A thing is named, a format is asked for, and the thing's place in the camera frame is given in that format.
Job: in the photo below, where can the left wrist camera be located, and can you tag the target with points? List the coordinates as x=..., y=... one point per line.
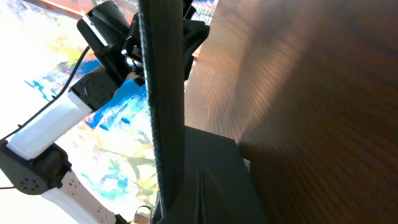
x=103, y=26

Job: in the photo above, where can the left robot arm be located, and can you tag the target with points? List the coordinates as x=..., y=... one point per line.
x=112, y=93

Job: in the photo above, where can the dark green box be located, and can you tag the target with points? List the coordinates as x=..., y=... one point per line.
x=202, y=176

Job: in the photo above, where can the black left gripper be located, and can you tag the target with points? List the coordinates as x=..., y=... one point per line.
x=194, y=34

